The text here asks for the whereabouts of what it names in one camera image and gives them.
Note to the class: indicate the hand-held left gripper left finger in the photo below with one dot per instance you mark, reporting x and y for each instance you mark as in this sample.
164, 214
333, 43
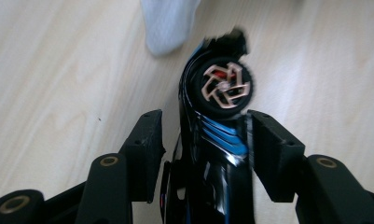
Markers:
145, 155

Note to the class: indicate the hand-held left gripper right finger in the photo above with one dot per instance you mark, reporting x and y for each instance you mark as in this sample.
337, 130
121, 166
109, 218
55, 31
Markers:
274, 161

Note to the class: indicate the white wet wipe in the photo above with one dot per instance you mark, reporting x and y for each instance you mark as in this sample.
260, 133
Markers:
167, 25

